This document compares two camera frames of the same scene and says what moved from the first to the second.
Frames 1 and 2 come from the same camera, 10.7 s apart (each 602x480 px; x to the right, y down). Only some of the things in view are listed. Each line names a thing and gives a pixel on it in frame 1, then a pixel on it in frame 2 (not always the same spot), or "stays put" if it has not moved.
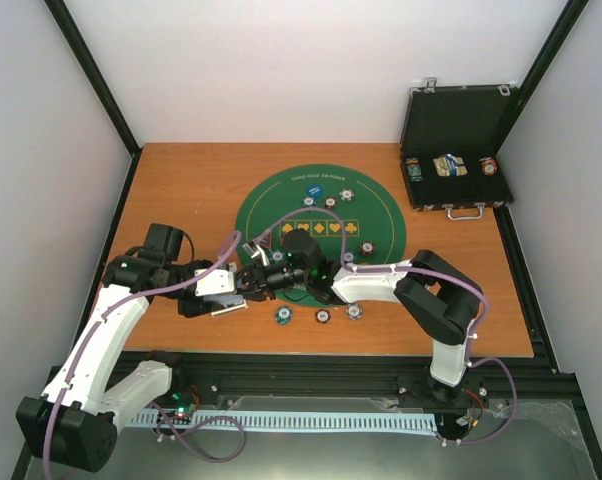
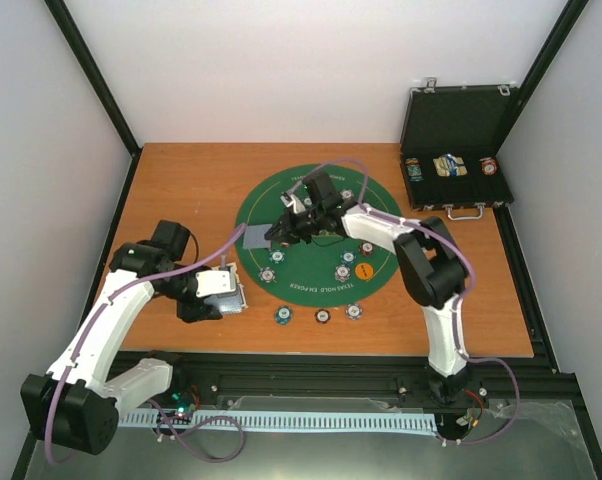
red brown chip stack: (323, 316) stays put
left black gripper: (193, 309) stays put
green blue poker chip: (277, 256) stays put
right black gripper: (257, 289) -> (289, 234)
